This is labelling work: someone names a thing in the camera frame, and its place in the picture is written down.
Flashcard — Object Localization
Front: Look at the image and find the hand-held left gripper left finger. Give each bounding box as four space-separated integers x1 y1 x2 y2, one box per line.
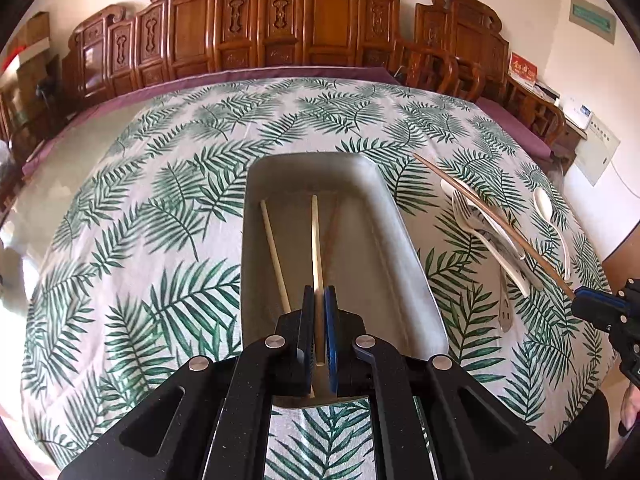
59 285 321 480

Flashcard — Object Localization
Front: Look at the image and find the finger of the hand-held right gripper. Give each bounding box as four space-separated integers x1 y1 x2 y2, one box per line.
574 285 626 309
572 302 624 333

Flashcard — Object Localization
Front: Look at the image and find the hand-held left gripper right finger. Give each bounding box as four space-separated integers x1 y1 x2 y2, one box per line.
322 285 581 480

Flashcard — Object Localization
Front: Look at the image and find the metal spoon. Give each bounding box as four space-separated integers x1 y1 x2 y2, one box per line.
470 225 516 333

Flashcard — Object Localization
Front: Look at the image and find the grey rectangular tray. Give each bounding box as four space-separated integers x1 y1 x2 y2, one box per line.
241 152 449 408

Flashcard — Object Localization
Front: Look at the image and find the light wooden chopstick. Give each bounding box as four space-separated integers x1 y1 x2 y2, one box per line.
310 194 325 366
259 199 293 315

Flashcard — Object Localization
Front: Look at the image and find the brown wooden chopstick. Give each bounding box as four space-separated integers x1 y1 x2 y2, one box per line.
412 153 577 301

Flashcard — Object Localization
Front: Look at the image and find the person's right hand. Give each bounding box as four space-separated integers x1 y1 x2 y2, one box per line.
618 377 640 437

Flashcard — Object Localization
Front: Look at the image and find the person's dark clothing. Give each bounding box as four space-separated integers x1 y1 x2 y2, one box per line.
552 390 612 466

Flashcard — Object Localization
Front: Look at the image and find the white plastic fork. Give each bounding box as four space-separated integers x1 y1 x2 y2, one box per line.
451 191 531 297

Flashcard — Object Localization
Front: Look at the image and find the white desk device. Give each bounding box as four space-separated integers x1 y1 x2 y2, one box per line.
565 97 596 131

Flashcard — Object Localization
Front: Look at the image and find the wooden side cabinet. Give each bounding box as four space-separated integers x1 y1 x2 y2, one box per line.
502 72 586 161

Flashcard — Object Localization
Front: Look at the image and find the green leaf print tablecloth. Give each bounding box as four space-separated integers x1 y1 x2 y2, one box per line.
20 77 618 480

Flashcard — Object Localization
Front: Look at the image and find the red box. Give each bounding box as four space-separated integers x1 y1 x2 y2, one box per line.
509 52 540 86

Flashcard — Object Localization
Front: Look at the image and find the purple table cover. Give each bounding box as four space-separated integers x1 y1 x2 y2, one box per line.
20 65 553 181

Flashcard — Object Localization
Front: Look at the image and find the carved wooden chair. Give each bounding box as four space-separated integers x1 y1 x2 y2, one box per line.
260 0 401 68
135 0 263 83
62 4 138 108
395 0 511 103

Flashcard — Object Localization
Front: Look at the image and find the white wall panel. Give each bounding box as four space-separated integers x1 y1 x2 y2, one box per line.
572 115 621 186

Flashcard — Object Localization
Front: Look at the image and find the green wall sign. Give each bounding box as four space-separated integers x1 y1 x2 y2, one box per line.
569 0 617 45

